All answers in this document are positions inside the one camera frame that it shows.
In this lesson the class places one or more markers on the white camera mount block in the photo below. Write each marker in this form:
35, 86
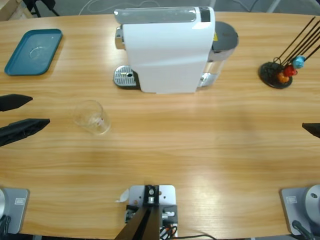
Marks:
166, 197

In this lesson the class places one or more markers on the teal plastic tray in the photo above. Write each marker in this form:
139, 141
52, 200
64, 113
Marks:
32, 52

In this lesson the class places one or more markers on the grey coffee machine lever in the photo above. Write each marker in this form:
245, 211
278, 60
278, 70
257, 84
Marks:
155, 15

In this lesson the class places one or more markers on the black capsule holder with rods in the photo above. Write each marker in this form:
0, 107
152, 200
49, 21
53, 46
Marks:
271, 72

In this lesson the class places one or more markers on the clear water tank dark lid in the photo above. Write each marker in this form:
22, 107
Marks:
223, 37

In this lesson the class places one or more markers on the white capsule coffee machine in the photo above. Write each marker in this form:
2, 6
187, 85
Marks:
167, 57

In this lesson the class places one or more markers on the white paper tab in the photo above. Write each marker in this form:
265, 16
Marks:
123, 196

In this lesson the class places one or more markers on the orange coffee capsule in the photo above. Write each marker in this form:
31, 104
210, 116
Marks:
283, 78

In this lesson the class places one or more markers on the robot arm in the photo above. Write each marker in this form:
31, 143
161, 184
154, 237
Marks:
313, 202
1, 202

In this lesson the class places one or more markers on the black metal stand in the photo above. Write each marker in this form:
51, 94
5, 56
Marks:
48, 6

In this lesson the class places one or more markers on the red coffee capsule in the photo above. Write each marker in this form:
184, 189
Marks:
290, 70

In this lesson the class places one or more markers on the metal grid drip tray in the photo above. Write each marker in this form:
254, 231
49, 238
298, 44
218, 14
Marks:
123, 75

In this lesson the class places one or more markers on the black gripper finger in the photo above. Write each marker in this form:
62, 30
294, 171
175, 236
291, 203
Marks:
22, 128
12, 102
314, 128

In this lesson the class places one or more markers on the black camera post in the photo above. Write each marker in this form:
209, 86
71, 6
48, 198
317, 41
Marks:
142, 222

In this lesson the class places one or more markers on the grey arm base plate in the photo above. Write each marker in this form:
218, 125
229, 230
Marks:
17, 210
292, 207

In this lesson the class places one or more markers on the clear drinking glass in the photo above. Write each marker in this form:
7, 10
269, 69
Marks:
93, 120

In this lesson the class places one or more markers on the blue coffee capsule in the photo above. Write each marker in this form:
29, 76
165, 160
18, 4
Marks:
299, 62

